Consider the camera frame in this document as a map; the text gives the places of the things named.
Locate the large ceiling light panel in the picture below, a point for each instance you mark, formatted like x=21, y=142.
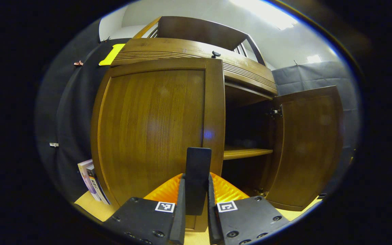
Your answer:
x=267, y=12

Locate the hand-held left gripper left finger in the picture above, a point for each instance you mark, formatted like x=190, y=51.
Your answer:
x=181, y=211

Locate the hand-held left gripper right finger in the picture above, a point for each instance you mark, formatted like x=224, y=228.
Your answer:
x=212, y=217

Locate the black backdrop cloth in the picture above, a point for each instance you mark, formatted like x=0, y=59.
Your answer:
x=70, y=112

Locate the wooden double-door shoe cabinet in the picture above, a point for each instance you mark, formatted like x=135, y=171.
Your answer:
x=196, y=29

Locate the wooden shoe cabinet door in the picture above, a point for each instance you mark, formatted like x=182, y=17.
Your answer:
x=308, y=146
x=148, y=129

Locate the wooden drawer with black knob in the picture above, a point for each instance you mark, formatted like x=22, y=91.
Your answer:
x=168, y=46

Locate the small ceiling light panel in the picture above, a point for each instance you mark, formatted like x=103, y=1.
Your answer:
x=314, y=58

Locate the red clip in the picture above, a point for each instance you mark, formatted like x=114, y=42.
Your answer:
x=78, y=63

